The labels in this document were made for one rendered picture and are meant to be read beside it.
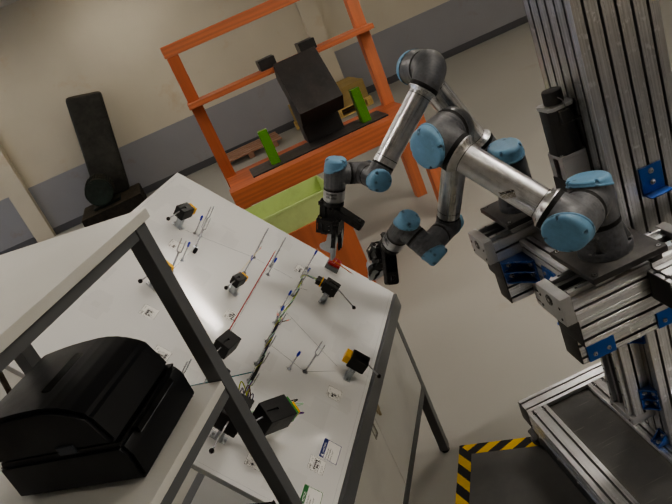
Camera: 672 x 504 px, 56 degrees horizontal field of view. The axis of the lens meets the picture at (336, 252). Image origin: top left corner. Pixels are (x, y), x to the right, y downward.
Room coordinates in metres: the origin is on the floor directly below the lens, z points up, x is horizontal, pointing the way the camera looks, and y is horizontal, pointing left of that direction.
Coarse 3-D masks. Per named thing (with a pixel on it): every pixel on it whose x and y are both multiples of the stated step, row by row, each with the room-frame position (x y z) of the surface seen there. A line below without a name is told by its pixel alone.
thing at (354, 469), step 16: (400, 304) 2.33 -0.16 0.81; (384, 336) 2.05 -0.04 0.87; (384, 352) 1.99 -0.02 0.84; (384, 368) 1.93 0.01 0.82; (368, 400) 1.73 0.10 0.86; (368, 416) 1.68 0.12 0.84; (368, 432) 1.64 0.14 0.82; (352, 448) 1.54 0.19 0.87; (352, 464) 1.48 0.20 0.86; (352, 480) 1.44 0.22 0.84; (352, 496) 1.40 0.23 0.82
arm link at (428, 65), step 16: (416, 64) 2.00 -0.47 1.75; (432, 64) 1.97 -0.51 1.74; (416, 80) 1.96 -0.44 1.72; (432, 80) 1.95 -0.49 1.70; (416, 96) 1.95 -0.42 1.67; (432, 96) 1.95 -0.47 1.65; (400, 112) 1.96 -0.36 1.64; (416, 112) 1.94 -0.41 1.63; (400, 128) 1.94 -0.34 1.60; (384, 144) 1.95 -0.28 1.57; (400, 144) 1.93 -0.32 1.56; (384, 160) 1.92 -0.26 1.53; (368, 176) 1.92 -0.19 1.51; (384, 176) 1.90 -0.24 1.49
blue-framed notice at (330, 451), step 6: (324, 438) 1.54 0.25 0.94; (324, 444) 1.52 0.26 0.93; (330, 444) 1.52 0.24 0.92; (336, 444) 1.53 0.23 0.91; (324, 450) 1.50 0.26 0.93; (330, 450) 1.50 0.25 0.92; (336, 450) 1.51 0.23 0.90; (324, 456) 1.48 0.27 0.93; (330, 456) 1.48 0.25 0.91; (336, 456) 1.49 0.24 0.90; (330, 462) 1.47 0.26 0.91; (336, 462) 1.47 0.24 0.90
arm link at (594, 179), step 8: (576, 176) 1.54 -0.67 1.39; (584, 176) 1.52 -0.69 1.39; (592, 176) 1.50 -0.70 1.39; (600, 176) 1.48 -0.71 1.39; (608, 176) 1.47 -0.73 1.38; (568, 184) 1.51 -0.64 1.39; (576, 184) 1.49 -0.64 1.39; (584, 184) 1.47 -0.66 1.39; (592, 184) 1.46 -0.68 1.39; (600, 184) 1.46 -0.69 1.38; (608, 184) 1.46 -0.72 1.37; (568, 192) 1.51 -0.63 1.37; (592, 192) 1.45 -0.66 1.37; (600, 192) 1.45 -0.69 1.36; (608, 192) 1.46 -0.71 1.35; (600, 200) 1.43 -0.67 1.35; (608, 200) 1.45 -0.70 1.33; (616, 200) 1.48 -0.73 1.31; (608, 208) 1.44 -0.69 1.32; (616, 208) 1.47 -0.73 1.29; (608, 216) 1.46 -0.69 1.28; (616, 216) 1.47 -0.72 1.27; (608, 224) 1.46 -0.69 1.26
